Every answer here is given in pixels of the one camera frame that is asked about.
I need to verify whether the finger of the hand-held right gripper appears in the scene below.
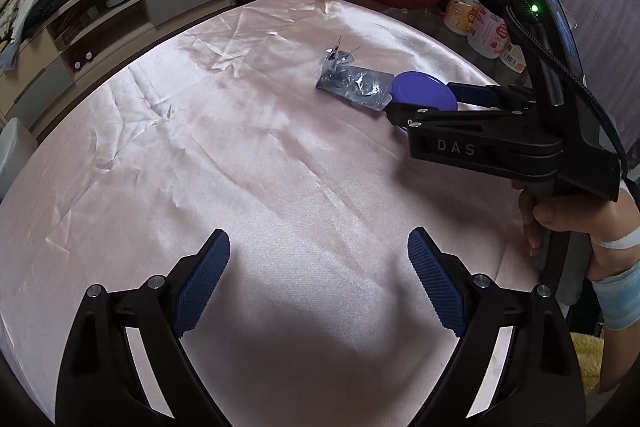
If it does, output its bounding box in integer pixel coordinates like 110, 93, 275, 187
384, 101, 538, 130
446, 81, 538, 108

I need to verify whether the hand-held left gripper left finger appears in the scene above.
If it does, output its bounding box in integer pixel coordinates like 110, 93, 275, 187
55, 228, 232, 427

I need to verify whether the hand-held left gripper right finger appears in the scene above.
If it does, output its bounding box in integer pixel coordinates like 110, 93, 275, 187
407, 227, 587, 427

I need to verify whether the purple round lid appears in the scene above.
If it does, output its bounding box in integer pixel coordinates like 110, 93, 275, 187
390, 71, 459, 113

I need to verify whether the person's right forearm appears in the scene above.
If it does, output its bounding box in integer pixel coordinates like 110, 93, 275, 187
590, 252, 640, 395

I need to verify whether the person's right hand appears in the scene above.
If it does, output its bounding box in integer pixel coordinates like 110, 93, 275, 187
517, 188, 640, 281

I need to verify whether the white bottle with orange label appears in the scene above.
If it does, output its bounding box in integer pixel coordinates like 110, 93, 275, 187
498, 39, 529, 73

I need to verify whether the white bottle with pink label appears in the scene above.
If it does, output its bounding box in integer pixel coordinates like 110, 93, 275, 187
467, 4, 511, 60

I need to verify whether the white bottle with yellow lid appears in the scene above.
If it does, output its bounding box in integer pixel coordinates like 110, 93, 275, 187
443, 0, 481, 37

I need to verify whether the silver blister pack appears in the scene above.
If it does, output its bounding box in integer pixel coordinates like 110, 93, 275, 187
315, 67, 396, 112

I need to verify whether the crumpled silver foil wrapper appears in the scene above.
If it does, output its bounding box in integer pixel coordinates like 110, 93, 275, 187
320, 36, 361, 76

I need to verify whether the pink satin cloth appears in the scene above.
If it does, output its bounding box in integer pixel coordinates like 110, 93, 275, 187
0, 0, 547, 427

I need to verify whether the yellow towel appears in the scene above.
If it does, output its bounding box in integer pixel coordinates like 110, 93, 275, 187
570, 332, 606, 396

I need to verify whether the white stool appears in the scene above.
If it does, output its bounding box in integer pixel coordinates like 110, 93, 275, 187
0, 117, 39, 203

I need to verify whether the pile of clothes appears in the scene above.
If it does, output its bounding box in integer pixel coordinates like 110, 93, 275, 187
0, 0, 66, 73

